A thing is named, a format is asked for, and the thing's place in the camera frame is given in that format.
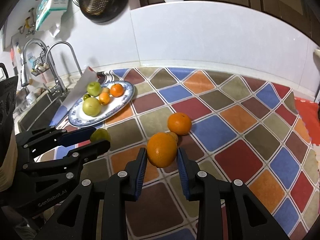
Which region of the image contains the small green lime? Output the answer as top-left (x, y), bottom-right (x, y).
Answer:
top-left (90, 128), bottom-right (111, 142)

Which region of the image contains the yellow-green apple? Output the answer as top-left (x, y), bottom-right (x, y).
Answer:
top-left (82, 98), bottom-right (101, 116)

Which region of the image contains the small green citrus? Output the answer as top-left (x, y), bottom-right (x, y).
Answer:
top-left (83, 94), bottom-right (91, 100)

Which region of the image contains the small orange mandarin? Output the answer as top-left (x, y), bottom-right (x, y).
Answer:
top-left (99, 93), bottom-right (110, 105)

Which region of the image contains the large green apple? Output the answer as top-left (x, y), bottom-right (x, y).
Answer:
top-left (87, 81), bottom-right (101, 97)

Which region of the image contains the orange with stem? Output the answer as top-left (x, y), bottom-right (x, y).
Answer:
top-left (110, 83), bottom-right (125, 98)

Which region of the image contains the oval orange mandarin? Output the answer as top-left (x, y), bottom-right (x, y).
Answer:
top-left (146, 132), bottom-right (177, 168)

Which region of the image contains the large orange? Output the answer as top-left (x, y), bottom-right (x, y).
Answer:
top-left (167, 112), bottom-right (192, 135)

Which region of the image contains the chrome kitchen faucet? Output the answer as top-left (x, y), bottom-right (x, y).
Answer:
top-left (43, 41), bottom-right (83, 95)

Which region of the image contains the steel sink basin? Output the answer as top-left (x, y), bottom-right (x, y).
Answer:
top-left (15, 92), bottom-right (69, 133)

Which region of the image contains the blue white oval plate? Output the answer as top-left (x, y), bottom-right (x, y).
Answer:
top-left (68, 81), bottom-right (135, 128)

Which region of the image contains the white paper sheet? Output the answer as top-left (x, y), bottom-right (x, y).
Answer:
top-left (49, 67), bottom-right (98, 126)

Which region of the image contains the colourful checkered tablecloth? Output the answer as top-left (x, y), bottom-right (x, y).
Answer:
top-left (39, 67), bottom-right (320, 240)

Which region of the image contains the small yellow-green lemon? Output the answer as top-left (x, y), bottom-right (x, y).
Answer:
top-left (168, 132), bottom-right (179, 144)

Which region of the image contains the red cloth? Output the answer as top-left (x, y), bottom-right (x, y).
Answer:
top-left (295, 97), bottom-right (320, 146)

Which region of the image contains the tissue paper pack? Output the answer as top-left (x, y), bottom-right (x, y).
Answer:
top-left (35, 0), bottom-right (69, 37)

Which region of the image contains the wire sink basket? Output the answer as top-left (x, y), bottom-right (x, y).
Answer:
top-left (31, 51), bottom-right (50, 76)

